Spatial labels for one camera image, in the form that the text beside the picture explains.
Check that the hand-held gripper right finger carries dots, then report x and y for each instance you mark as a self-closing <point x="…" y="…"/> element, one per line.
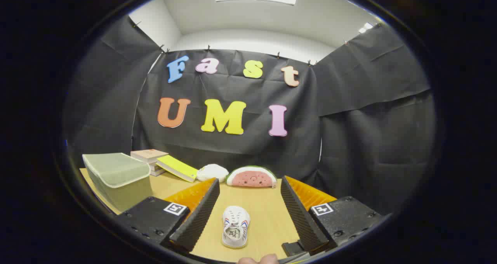
<point x="301" y="217"/>

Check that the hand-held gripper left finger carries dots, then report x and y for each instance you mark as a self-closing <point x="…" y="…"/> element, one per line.
<point x="198" y="221"/>

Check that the white lace-up shoe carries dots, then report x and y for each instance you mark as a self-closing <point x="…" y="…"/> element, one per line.
<point x="235" y="227"/>

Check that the cream fabric storage box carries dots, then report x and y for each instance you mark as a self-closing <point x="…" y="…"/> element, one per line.
<point x="120" y="178"/>

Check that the white plush toy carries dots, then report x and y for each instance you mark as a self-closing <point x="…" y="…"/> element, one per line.
<point x="212" y="172"/>

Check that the yellow cover book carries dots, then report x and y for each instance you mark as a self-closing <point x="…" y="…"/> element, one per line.
<point x="176" y="167"/>

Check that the watermelon slice plush toy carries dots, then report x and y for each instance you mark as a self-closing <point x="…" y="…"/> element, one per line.
<point x="251" y="177"/>

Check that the grey paperback book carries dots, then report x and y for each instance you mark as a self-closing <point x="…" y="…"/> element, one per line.
<point x="157" y="170"/>

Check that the black backdrop cloth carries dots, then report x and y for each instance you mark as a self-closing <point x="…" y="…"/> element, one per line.
<point x="233" y="147"/>

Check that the beige cover book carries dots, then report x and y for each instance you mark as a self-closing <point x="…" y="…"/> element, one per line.
<point x="148" y="154"/>

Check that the small ceiling light panel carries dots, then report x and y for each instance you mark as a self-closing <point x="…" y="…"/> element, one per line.
<point x="365" y="27"/>

